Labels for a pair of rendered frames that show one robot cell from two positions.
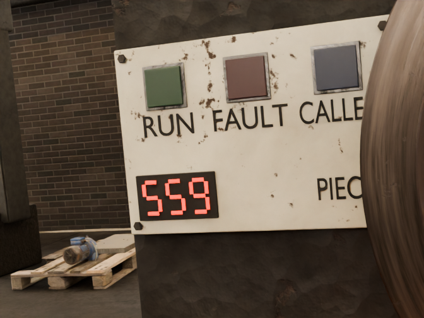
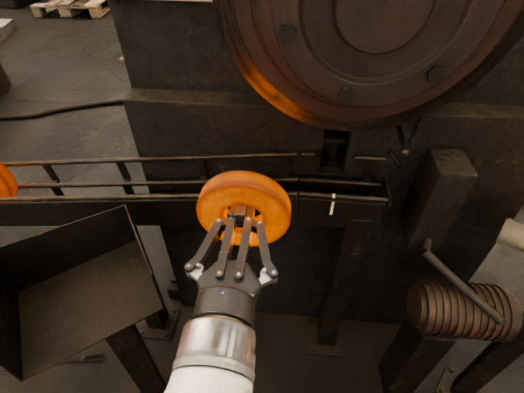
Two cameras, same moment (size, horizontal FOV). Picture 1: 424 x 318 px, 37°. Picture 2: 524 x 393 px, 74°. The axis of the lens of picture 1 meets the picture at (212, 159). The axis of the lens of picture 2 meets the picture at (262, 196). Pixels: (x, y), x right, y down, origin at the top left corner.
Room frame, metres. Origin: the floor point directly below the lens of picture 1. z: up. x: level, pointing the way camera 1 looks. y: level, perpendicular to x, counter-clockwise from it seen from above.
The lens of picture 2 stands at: (-0.17, -0.04, 1.23)
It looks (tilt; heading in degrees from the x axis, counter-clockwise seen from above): 43 degrees down; 347
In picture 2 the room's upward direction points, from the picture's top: straight up
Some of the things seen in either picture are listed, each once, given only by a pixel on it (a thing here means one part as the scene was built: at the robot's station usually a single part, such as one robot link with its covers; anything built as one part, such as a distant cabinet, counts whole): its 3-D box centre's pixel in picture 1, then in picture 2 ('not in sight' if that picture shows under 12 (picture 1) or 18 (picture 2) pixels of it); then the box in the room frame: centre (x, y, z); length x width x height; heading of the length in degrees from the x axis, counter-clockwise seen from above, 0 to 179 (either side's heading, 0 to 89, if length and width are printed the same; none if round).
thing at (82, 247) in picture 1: (86, 248); not in sight; (4.93, 1.05, 0.25); 0.40 x 0.24 x 0.22; 162
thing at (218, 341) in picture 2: not in sight; (217, 351); (0.01, -0.03, 0.83); 0.09 x 0.06 x 0.09; 72
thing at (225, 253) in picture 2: not in sight; (226, 249); (0.15, -0.06, 0.84); 0.11 x 0.01 x 0.04; 164
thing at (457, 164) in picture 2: not in sight; (433, 200); (0.31, -0.56, 0.68); 0.11 x 0.08 x 0.24; 162
